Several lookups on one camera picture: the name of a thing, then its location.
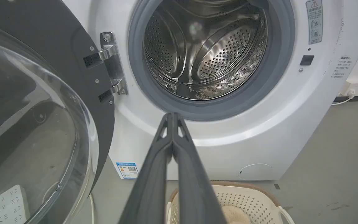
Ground white power strip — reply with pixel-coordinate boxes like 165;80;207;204
0;185;31;224

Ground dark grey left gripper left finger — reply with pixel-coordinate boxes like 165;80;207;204
118;113;174;224

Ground white power cable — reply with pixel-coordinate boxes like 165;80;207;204
89;194;95;224

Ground cream perforated laundry basket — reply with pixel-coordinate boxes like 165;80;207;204
166;181;296;224

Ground white wall plug with cable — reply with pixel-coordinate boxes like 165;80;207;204
331;80;358;106

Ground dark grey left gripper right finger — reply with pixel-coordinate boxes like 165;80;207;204
172;113;227;224

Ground white front-load washing machine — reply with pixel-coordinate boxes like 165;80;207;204
62;0;358;181

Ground washer door with glass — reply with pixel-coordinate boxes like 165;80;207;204
0;0;115;224

